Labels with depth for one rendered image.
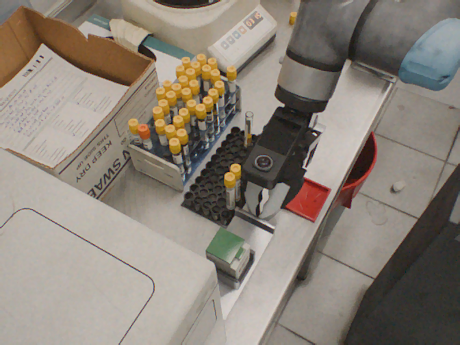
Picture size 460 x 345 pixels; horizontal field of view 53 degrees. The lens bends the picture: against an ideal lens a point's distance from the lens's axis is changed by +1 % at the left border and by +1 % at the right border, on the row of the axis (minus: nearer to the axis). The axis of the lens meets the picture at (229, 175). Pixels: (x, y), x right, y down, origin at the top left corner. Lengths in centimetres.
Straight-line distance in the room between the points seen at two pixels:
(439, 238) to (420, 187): 106
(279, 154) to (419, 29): 20
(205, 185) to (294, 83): 26
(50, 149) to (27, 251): 39
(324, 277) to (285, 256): 95
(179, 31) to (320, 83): 37
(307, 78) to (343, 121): 31
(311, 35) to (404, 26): 10
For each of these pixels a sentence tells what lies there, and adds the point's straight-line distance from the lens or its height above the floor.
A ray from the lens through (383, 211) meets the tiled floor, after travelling 182.
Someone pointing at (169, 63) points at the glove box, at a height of 94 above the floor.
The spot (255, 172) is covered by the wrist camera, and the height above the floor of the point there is 107.
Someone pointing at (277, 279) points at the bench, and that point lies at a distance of 70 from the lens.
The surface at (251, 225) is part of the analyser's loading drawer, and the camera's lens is 69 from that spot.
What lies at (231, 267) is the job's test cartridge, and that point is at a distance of 60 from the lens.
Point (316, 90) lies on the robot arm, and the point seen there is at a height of 112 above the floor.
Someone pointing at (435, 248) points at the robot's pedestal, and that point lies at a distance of 89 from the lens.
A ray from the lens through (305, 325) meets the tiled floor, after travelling 160.
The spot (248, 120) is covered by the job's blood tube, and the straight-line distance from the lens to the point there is 72.
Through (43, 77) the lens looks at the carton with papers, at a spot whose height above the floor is 94.
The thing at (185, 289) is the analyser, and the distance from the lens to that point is 38.
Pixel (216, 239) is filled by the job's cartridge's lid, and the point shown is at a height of 98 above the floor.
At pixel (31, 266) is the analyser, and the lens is 42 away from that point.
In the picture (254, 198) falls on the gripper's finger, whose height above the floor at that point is 95.
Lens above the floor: 153
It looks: 58 degrees down
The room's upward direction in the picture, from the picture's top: 2 degrees counter-clockwise
